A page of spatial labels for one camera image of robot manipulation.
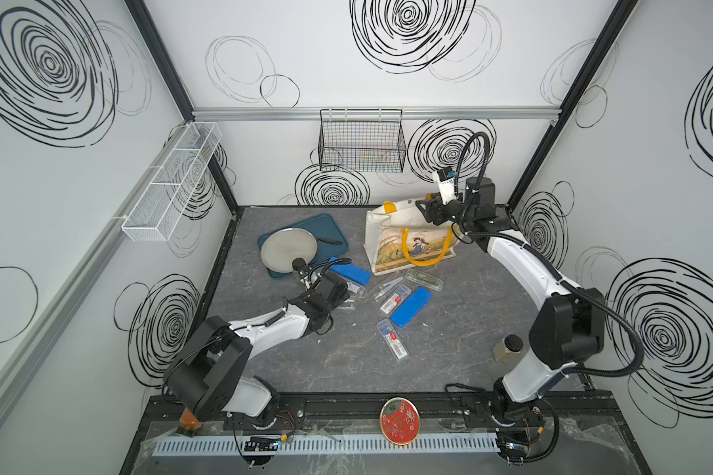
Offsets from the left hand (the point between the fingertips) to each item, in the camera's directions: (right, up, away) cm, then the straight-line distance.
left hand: (333, 292), depth 91 cm
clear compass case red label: (+18, -12, -6) cm, 22 cm away
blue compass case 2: (+24, -5, +1) cm, 25 cm away
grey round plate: (-20, +13, +15) cm, 28 cm away
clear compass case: (+8, 0, +3) cm, 8 cm away
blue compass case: (+5, +5, +8) cm, 11 cm away
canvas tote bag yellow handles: (+21, +18, -3) cm, 27 cm away
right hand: (+28, +28, -7) cm, 40 cm away
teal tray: (-3, +16, +18) cm, 24 cm away
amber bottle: (-33, -26, -21) cm, 47 cm away
